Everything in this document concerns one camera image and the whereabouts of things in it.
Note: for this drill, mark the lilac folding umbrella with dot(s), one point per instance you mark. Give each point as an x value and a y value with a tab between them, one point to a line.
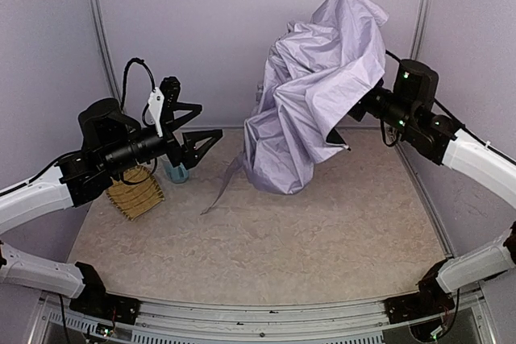
313	76

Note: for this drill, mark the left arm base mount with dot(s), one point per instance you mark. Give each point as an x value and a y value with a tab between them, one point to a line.
107	306

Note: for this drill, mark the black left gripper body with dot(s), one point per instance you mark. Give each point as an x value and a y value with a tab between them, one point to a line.
173	130

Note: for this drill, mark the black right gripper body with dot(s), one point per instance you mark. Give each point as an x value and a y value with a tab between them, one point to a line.
361	106

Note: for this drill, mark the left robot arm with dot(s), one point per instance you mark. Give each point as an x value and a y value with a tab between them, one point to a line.
112	144

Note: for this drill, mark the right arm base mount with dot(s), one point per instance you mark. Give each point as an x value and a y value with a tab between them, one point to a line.
419	304

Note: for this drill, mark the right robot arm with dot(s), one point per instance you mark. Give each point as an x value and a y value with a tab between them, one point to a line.
417	118

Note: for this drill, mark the right frame post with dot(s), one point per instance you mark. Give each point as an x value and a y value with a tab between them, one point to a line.
424	9

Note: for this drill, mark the aluminium front rail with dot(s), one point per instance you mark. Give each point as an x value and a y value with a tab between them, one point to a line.
381	311

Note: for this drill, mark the woven bamboo tray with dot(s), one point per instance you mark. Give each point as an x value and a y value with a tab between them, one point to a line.
132	201

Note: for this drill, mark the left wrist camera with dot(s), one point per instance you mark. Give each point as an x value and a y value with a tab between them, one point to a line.
161	103

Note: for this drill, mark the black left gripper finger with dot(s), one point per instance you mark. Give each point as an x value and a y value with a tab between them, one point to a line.
178	114
196	144

